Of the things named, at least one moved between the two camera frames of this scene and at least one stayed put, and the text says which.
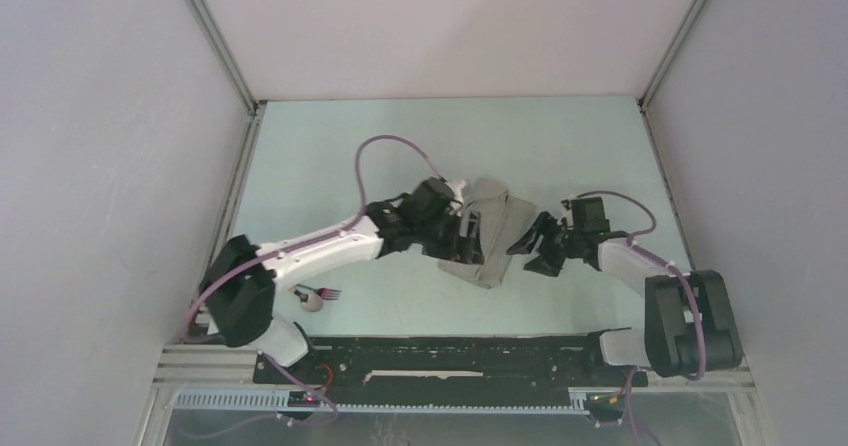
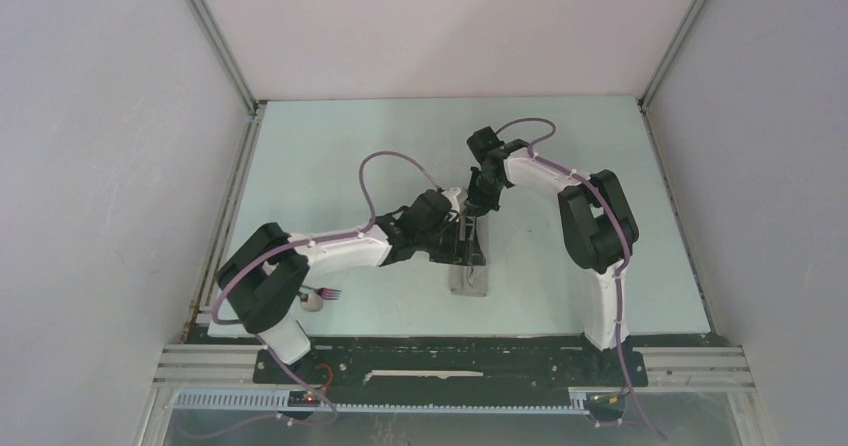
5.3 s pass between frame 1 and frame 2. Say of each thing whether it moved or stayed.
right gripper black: moved
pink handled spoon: stayed
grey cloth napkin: moved
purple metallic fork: stayed
